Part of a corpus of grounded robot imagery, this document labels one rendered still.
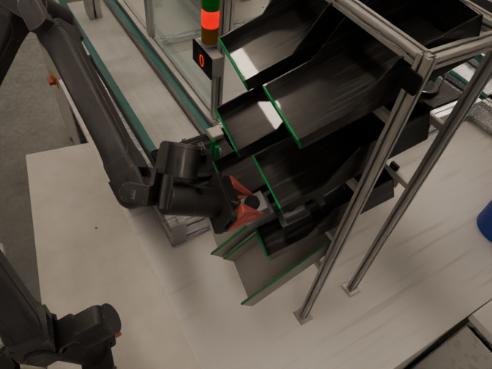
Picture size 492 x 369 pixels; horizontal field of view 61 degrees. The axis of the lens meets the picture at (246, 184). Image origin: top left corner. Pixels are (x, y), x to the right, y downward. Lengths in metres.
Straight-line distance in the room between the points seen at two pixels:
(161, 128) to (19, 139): 1.60
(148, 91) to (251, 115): 0.86
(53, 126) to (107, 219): 1.73
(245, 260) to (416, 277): 0.55
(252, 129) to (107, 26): 1.34
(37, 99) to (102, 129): 2.48
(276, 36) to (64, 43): 0.38
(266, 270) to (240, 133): 0.35
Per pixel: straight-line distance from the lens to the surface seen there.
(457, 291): 1.40
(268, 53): 0.75
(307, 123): 0.64
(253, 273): 1.04
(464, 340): 1.48
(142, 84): 1.71
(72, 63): 0.84
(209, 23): 1.24
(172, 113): 1.57
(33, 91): 3.33
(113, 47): 1.93
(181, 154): 0.71
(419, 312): 1.31
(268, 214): 0.84
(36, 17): 0.87
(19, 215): 2.57
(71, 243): 1.32
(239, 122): 0.86
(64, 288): 1.25
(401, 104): 0.63
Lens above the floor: 1.93
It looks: 49 degrees down
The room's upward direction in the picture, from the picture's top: 8 degrees clockwise
